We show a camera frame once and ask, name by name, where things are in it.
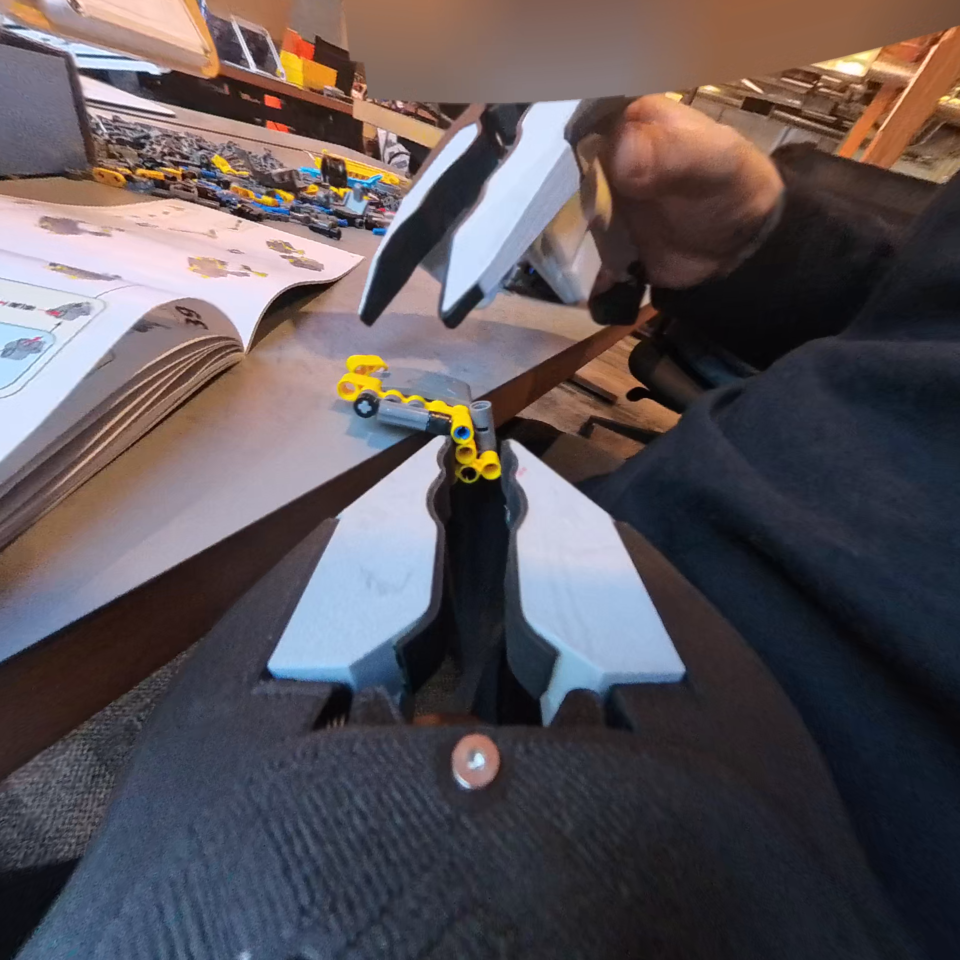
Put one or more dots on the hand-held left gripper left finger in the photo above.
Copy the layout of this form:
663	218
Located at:
367	592

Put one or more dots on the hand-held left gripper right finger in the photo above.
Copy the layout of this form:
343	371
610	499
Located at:
585	600

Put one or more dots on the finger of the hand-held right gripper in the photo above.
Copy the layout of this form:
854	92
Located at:
510	195
416	204

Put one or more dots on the grey yellow brick assembly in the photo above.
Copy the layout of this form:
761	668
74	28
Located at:
420	409

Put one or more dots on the person's right forearm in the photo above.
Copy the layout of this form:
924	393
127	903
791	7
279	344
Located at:
840	225

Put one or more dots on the person's right hand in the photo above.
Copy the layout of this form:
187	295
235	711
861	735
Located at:
690	195

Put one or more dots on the shelf of coloured storage bins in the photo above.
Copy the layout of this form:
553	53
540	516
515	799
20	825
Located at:
315	71

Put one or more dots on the pile of loose brick parts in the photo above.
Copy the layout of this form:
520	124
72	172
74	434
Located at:
247	187

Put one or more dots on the open instruction booklet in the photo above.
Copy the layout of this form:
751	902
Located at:
150	315

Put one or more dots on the wooden beam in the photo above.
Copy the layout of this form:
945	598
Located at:
907	105

